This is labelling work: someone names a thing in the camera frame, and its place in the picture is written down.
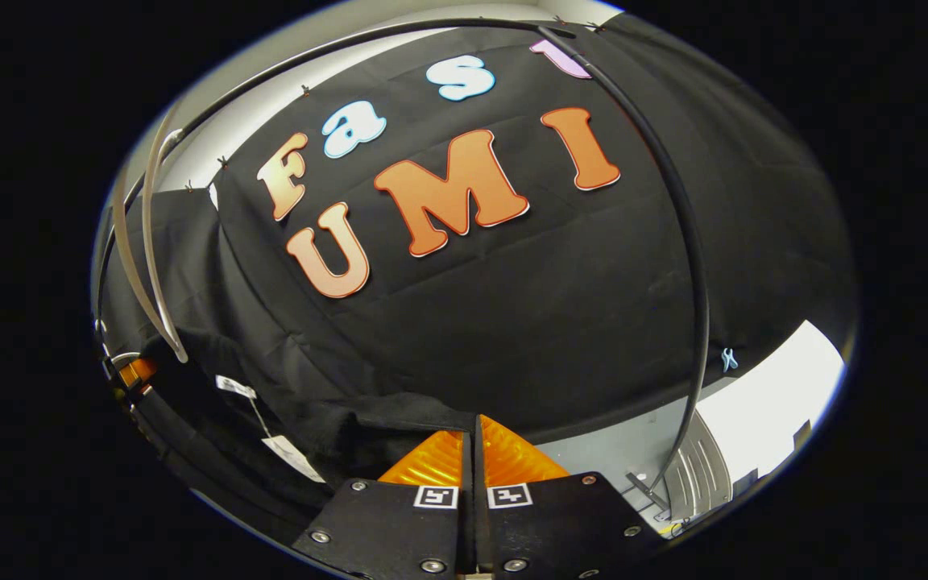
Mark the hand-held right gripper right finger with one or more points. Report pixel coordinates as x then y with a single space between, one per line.
561 524

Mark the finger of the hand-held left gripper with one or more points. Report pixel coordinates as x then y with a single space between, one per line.
138 371

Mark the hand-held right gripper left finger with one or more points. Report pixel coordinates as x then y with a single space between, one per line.
383 524

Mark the white plastic hanger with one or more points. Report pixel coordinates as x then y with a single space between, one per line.
174 342

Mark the black knit garment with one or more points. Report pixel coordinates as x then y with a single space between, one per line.
311 435

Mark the black metal clothes rack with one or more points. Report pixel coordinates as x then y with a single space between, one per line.
693 266

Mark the ribbed metal panel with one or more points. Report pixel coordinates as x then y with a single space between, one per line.
702 471

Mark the small black box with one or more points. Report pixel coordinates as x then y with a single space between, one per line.
744 482

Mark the blue plastic clip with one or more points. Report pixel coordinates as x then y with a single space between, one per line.
728 359

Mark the white floor board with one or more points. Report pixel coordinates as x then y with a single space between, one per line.
770 403

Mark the black backdrop cloth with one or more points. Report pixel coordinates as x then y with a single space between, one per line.
593 282

